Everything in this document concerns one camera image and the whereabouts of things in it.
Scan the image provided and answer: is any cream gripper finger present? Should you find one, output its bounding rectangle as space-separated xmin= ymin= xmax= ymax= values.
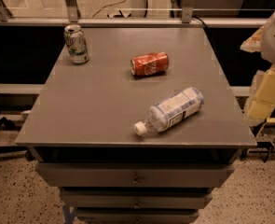
xmin=241 ymin=26 xmax=264 ymax=53
xmin=244 ymin=64 xmax=275 ymax=126

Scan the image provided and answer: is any red coke can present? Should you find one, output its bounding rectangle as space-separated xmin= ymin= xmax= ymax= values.
xmin=131 ymin=52 xmax=169 ymax=77

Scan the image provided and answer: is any blue label plastic bottle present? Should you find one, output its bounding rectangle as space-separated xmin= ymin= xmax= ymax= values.
xmin=134 ymin=87 xmax=204 ymax=135

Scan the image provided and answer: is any green white soda can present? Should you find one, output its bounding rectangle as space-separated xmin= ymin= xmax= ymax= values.
xmin=63 ymin=24 xmax=89 ymax=64

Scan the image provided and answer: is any yellow metal stand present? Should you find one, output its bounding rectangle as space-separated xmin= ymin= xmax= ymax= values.
xmin=254 ymin=118 xmax=275 ymax=139

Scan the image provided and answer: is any grey drawer cabinet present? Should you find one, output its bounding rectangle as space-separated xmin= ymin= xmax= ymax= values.
xmin=15 ymin=27 xmax=258 ymax=224

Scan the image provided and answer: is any bottom grey drawer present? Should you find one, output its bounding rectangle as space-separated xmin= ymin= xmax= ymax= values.
xmin=76 ymin=209 xmax=199 ymax=224

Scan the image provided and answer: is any grey drawer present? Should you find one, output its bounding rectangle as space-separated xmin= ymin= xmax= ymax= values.
xmin=36 ymin=163 xmax=234 ymax=188
xmin=76 ymin=209 xmax=199 ymax=224
xmin=61 ymin=189 xmax=213 ymax=209

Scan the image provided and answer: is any middle grey drawer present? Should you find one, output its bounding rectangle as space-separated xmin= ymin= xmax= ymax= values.
xmin=61 ymin=189 xmax=213 ymax=209

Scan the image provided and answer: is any top grey drawer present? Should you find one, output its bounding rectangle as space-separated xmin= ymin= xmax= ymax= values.
xmin=36 ymin=163 xmax=234 ymax=188

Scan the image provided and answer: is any metal window rail frame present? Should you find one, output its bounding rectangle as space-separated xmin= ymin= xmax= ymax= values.
xmin=0 ymin=0 xmax=268 ymax=28

